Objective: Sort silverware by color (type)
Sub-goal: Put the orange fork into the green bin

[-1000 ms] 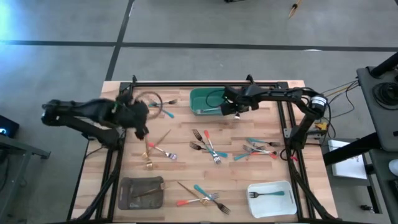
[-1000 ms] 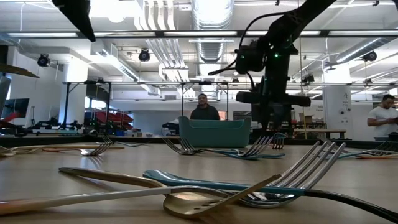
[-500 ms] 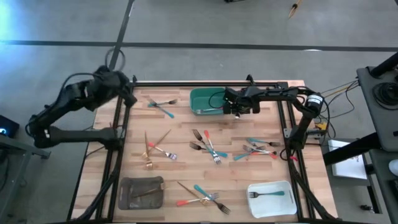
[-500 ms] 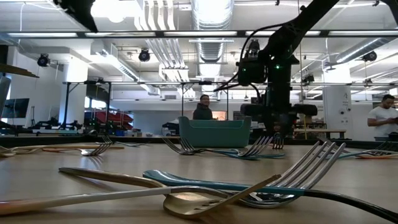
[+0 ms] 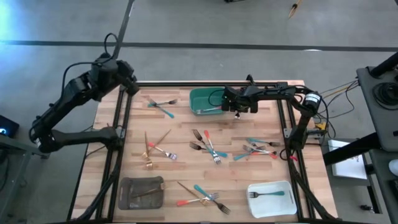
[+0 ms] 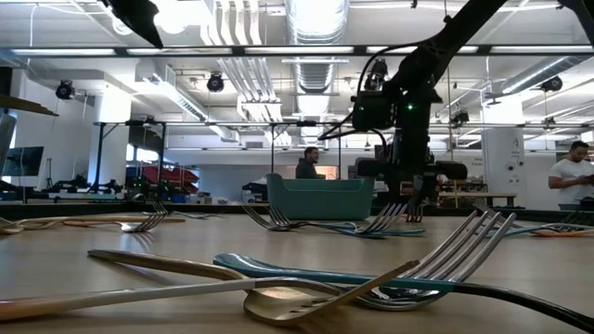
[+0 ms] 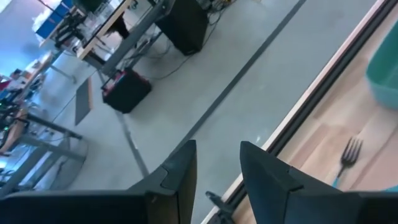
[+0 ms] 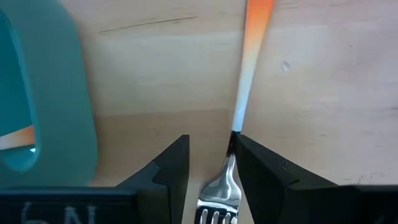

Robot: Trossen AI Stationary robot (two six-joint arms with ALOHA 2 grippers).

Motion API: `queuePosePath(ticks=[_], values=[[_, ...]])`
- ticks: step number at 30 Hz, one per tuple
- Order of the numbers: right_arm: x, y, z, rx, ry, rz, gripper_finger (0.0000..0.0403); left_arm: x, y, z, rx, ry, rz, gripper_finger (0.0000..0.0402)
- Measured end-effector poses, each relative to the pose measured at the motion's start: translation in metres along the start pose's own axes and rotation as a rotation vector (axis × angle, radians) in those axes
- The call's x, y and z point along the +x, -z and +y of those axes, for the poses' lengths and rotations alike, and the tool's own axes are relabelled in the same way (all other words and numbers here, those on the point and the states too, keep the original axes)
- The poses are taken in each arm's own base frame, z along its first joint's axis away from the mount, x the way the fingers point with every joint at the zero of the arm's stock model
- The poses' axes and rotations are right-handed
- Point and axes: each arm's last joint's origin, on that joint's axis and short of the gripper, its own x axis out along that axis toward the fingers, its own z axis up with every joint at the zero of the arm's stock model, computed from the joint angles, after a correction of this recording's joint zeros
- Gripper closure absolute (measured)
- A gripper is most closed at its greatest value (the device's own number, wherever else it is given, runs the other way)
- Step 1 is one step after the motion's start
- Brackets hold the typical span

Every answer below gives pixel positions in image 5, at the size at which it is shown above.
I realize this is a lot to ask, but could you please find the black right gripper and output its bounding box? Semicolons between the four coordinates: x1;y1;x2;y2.
222;85;259;114

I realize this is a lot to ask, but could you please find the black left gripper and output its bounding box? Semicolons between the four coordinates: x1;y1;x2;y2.
115;59;141;96

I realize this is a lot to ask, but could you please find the teal green plastic bin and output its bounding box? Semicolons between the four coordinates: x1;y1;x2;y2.
188;86;227;117

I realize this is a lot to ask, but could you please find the blue utensil handle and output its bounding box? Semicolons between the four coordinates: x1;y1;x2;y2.
188;141;229;158

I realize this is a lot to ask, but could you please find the grey translucent bin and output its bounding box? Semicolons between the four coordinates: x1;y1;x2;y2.
117;175;165;210

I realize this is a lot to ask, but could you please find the white plastic bin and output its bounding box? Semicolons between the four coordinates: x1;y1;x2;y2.
246;180;298;219

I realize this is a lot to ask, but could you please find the yellow pointed stick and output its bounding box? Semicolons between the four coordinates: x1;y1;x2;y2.
287;0;304;19

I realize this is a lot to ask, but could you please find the black beam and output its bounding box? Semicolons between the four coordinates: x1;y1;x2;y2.
322;132;382;166

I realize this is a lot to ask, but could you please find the white box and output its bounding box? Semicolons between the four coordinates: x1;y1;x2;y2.
328;139;368;180

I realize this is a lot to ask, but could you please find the grey side table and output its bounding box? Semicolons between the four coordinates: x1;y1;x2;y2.
356;65;398;152

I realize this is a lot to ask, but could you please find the black device blue light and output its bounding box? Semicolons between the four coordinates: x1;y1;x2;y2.
0;114;20;139

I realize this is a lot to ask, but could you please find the grey metal bench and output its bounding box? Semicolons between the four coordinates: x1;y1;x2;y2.
0;133;52;223

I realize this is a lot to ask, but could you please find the black pole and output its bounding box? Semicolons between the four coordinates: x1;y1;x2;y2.
369;51;398;78

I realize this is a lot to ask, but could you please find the dark grey table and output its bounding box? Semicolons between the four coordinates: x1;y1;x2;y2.
368;148;398;224

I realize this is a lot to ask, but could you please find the white round object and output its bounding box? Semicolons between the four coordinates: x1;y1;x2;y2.
387;158;398;177

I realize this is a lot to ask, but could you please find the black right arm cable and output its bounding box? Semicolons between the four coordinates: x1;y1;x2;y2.
207;88;228;108

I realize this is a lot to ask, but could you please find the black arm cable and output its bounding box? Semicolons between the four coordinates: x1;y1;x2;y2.
207;88;228;108
61;32;121;91

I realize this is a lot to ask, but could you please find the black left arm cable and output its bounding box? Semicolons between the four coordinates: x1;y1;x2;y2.
61;32;121;91

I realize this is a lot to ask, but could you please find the black aluminium table frame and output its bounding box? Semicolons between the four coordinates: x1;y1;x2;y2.
67;80;340;223

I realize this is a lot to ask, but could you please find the grey metal base bracket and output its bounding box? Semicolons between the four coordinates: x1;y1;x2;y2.
282;126;324;139

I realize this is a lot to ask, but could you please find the yellow floor cable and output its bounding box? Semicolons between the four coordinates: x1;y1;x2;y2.
320;82;359;96

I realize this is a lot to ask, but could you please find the black floor cable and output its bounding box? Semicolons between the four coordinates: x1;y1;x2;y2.
317;79;359;121

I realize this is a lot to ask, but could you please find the black coiled cable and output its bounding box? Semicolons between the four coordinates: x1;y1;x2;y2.
372;81;398;107

